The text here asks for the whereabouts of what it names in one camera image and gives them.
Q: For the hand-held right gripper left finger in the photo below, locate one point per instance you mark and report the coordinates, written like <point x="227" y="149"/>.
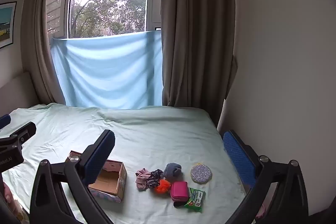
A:
<point x="101" y="155"/>

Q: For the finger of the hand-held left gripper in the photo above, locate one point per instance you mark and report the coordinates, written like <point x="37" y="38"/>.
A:
<point x="22" y="133"/>
<point x="4" y="121"/>

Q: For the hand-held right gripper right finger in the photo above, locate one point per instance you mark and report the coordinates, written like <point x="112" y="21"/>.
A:
<point x="239" y="158"/>

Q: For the cardboard box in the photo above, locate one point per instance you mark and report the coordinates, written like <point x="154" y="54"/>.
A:
<point x="110" y="182"/>

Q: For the clear glittery pouch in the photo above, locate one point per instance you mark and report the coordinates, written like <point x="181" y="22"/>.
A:
<point x="201" y="173"/>

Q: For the black patterned scrunchie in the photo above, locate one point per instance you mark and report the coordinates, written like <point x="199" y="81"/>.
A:
<point x="154" y="178"/>

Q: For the green tissue packet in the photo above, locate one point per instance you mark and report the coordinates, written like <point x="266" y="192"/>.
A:
<point x="195" y="199"/>

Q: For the pink plastic box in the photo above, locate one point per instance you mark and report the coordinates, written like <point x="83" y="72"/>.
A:
<point x="179" y="190"/>

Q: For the grey sock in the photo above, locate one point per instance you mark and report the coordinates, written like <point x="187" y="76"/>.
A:
<point x="172" y="171"/>

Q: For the orange fluffy pompom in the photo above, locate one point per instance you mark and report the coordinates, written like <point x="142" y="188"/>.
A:
<point x="162" y="186"/>

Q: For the person's left hand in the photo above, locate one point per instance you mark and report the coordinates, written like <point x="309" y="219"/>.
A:
<point x="6" y="196"/>

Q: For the beige headboard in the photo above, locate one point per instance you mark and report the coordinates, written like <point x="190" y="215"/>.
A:
<point x="18" y="90"/>

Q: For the pink scrunchie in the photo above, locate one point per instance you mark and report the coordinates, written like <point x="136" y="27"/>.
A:
<point x="141" y="178"/>

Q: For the pale green bed sheet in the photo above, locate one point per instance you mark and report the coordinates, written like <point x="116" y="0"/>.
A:
<point x="157" y="134"/>

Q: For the light blue hanging cloth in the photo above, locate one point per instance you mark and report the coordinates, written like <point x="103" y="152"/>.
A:
<point x="110" y="69"/>

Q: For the brown curtain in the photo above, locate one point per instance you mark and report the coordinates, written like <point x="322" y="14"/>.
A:
<point x="197" y="29"/>
<point x="42" y="29"/>

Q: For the wall poster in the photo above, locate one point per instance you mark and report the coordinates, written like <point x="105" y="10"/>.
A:
<point x="6" y="24"/>

